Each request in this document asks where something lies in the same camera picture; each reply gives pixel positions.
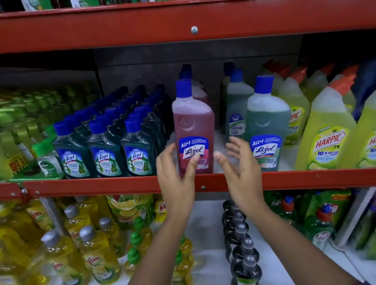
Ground rows of pale green bottles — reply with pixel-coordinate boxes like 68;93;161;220
0;78;108;183

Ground white shelf divider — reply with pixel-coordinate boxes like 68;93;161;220
328;186;376;248

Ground small white green-capped bottle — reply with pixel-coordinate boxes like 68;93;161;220
32;138;65;181

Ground dark blue cleaner bottles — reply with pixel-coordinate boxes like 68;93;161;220
346;57;376;122

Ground rows of lime toilet cleaners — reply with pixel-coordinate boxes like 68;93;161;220
261;47;376;179

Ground group of yellow dishwash bottles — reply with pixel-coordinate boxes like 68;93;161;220
0;189;130;285

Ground green cardboard tray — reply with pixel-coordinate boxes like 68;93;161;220
7;157;65;186

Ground person's right forearm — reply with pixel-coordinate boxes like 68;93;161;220
247;196;364;285

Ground group of small green-capped bottles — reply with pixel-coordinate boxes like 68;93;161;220
118;211;198;285

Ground green lemon-print refill pouch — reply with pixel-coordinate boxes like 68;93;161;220
106;190;157;232

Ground person's left forearm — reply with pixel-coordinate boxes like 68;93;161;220
99;215;201;285

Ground person's left hand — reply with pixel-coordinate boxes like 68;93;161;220
153;140;208;225

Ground pink floor cleaner bottle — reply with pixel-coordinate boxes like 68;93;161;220
169;76;222;178
178;62;210;107

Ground rows of dark green bottles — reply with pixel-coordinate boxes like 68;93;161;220
47;80;180;187

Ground row of black bottles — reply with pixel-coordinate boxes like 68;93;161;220
219;197;264;285

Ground group of green dishwash bottles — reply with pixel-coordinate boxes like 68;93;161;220
263;182;359;257

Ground person's right hand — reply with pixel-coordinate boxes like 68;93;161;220
212;133;271;224

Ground grey-green floor cleaner bottle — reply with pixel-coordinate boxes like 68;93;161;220
218;67;260;144
241;72;298;175
214;61;243;134

